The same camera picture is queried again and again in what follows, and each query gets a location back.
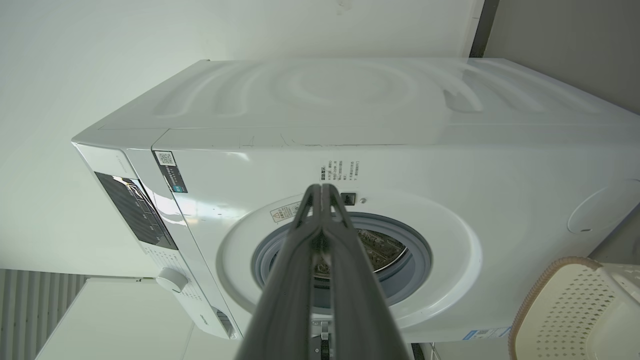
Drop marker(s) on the beige perforated laundry basket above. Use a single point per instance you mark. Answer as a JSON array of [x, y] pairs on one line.
[[575, 315]]

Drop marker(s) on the white cabinet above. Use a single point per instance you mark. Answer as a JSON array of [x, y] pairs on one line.
[[120, 325]]

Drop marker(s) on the white front-load washing machine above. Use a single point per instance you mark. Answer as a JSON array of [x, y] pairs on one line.
[[450, 165]]

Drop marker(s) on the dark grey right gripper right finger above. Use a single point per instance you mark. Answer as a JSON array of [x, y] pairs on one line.
[[355, 290]]

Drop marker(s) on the white washer dial knob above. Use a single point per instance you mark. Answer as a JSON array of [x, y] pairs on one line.
[[171, 280]]

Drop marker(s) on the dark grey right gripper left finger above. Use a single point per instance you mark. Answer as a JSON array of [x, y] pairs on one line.
[[287, 280]]

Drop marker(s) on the black washer control panel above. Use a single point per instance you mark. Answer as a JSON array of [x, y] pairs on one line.
[[137, 210]]

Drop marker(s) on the steel washer drum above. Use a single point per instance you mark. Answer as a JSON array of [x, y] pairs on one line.
[[382, 250]]

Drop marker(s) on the grey ribbed wall panel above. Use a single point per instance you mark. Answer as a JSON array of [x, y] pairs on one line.
[[30, 310]]

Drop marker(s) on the dark grey baseboard strip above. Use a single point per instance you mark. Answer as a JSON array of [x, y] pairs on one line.
[[484, 27]]

